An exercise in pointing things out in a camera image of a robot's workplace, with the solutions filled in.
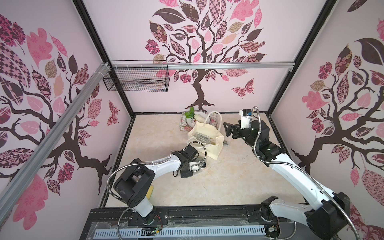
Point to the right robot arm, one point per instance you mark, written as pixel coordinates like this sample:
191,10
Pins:
325,212

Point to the black wire basket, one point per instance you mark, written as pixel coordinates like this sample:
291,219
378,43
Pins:
138,76

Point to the aluminium rail left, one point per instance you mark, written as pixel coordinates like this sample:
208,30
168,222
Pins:
25,175

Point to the aluminium rail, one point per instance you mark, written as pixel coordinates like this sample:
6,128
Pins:
220,66
25,175

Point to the floral rectangular tray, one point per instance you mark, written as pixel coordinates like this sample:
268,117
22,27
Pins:
187,125

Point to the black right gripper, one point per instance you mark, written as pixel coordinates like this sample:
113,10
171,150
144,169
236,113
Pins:
237,130

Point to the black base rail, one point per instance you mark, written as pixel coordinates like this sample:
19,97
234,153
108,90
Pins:
179,214

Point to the aluminium rail back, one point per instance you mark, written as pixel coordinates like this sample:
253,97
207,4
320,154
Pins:
220,66

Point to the clear compass set case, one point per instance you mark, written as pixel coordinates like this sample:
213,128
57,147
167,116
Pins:
204,139

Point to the yellow green sponge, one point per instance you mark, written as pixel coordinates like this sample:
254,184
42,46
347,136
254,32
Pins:
149,192

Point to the white slotted cable duct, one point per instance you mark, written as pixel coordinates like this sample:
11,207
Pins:
180,232

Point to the cream canvas tote bag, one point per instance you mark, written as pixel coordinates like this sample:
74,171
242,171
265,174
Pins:
208,135

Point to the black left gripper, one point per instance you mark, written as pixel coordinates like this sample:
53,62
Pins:
186,175

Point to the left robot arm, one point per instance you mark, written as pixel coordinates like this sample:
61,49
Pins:
132,185

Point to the green plastic lettuce leaf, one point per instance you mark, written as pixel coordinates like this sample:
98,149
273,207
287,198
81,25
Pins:
190,114

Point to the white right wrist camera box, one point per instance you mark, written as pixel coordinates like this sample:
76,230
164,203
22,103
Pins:
246,118

